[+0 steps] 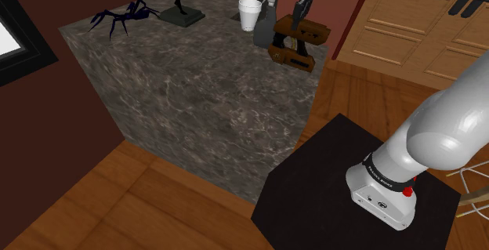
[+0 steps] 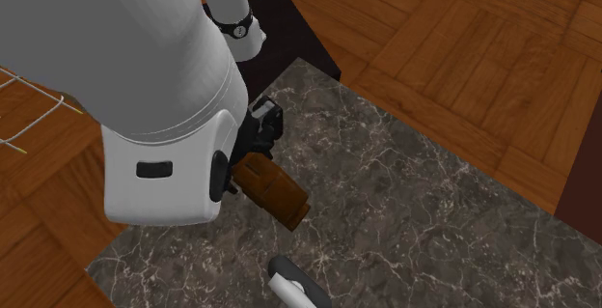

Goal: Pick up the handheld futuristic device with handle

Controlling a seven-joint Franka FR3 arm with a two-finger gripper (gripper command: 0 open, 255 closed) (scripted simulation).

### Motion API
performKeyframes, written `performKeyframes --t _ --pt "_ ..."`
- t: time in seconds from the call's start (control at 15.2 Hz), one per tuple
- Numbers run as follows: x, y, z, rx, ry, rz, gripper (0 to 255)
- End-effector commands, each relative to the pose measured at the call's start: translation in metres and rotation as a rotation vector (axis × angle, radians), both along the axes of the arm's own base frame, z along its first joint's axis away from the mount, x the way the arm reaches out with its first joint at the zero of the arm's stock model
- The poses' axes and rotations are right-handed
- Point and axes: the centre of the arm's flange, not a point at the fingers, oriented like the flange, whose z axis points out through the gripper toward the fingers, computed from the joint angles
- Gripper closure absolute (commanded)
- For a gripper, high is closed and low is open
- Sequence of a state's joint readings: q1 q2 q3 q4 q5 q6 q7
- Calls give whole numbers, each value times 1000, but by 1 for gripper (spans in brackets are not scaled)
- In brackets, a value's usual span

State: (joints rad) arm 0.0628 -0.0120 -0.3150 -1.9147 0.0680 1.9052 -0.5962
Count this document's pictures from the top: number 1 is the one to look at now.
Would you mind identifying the white foam cup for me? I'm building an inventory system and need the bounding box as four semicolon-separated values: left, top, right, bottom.
237;0;263;33

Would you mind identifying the brown power tool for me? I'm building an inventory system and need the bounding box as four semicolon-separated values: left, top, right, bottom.
266;13;332;74

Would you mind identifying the black figure statue on base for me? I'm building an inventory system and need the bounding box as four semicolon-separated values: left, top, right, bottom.
158;0;206;28

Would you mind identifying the grey spray bottle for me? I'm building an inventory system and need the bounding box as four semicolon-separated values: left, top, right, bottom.
252;0;281;50

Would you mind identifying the wooden door with black handles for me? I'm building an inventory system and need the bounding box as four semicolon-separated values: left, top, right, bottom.
331;0;489;91

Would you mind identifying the black framed window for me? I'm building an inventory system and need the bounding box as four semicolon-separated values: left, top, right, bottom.
0;0;60;88

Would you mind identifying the wire legged wooden stool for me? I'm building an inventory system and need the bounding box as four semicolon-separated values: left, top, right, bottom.
445;160;489;222

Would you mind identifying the dark blue spider toy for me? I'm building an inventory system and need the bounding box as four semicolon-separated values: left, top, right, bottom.
88;0;161;42

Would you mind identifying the black robot stand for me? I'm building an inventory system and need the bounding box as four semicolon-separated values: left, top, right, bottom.
251;113;462;250

